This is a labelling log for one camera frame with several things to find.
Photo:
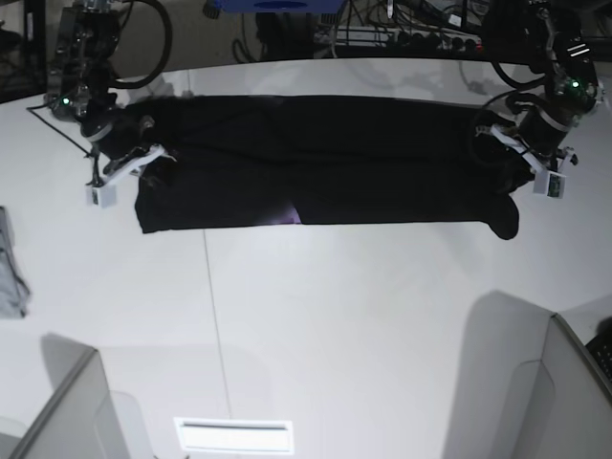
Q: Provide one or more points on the grey folded cloth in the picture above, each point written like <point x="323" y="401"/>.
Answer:
<point x="15" y="293"/>

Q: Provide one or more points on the white left partition panel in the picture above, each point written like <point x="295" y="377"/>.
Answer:
<point x="79" y="420"/>

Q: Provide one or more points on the black keyboard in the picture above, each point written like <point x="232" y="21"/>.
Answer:
<point x="600" y="350"/>

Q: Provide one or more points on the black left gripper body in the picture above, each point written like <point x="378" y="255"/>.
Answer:
<point x="540" y="130"/>

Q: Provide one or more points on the white partition panel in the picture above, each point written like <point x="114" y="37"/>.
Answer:
<point x="568" y="414"/>
<point x="79" y="420"/>

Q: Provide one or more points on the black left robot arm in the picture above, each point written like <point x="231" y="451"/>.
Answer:
<point x="538" y="49"/>

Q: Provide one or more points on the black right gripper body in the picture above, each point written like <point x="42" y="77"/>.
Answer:
<point x="133" y="129"/>

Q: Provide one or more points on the white right partition panel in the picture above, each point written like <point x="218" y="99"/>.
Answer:
<point x="568" y="414"/>

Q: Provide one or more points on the black T-shirt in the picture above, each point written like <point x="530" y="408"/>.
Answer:
<point x="254" y="161"/>

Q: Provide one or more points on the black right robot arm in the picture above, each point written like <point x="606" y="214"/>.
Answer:
<point x="81" y="83"/>

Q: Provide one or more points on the blue box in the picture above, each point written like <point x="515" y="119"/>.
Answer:
<point x="288" y="6"/>

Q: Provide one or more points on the white power strip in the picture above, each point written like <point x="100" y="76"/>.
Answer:
<point x="407" y="39"/>

